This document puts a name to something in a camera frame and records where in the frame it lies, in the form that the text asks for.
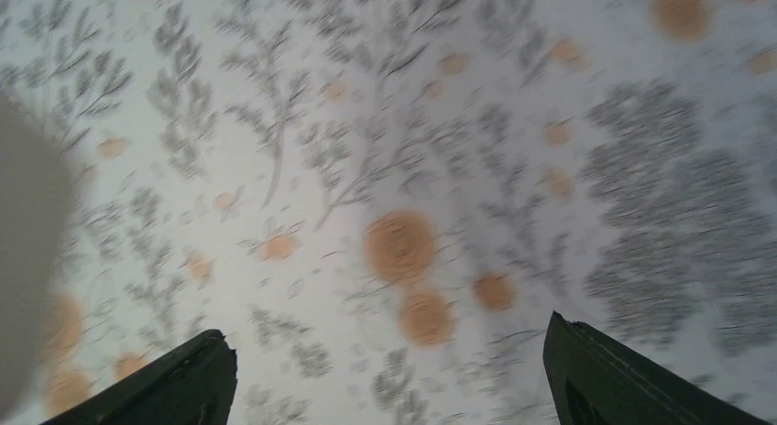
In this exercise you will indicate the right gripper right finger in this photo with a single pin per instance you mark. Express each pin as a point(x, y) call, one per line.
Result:
point(594, 379)

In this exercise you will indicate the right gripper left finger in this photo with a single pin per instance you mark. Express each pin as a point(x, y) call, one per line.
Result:
point(195, 383)

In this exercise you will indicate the floral patterned table mat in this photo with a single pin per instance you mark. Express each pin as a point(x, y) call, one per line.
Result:
point(381, 203)

